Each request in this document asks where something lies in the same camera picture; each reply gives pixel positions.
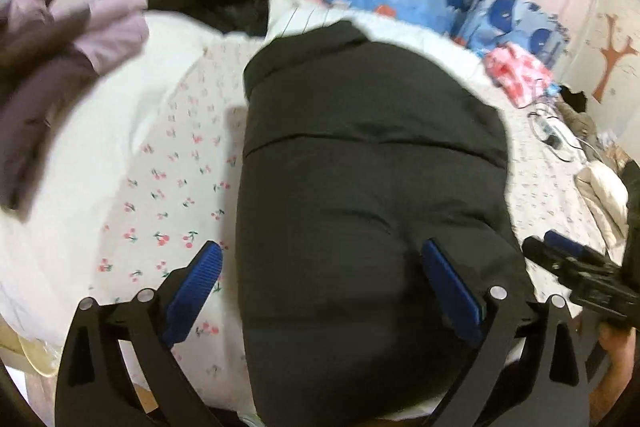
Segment black puffer jacket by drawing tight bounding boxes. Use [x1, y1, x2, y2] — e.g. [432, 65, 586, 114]
[235, 22, 533, 426]

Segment cherry print bed sheet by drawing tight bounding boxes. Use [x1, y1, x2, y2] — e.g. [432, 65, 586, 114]
[91, 31, 605, 423]

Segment black cable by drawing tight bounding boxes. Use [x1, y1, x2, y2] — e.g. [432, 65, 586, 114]
[527, 98, 601, 166]

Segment pink checked cloth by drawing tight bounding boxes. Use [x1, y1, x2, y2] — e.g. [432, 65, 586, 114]
[483, 42, 553, 108]

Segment person right hand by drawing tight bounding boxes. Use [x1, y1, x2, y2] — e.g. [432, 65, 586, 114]
[589, 322, 637, 426]

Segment brown plush toy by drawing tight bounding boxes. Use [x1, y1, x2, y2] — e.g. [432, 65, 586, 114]
[554, 86, 597, 139]

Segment purple lilac jacket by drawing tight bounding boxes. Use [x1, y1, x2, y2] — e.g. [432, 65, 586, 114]
[1, 0, 149, 210]

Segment white power strip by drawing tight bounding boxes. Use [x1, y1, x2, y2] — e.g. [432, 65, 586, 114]
[527, 112, 562, 150]

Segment cream folded jacket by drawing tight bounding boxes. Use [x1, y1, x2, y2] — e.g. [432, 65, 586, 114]
[574, 161, 628, 248]

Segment tree wall sticker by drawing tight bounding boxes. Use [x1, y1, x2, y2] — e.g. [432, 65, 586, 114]
[592, 14, 638, 103]

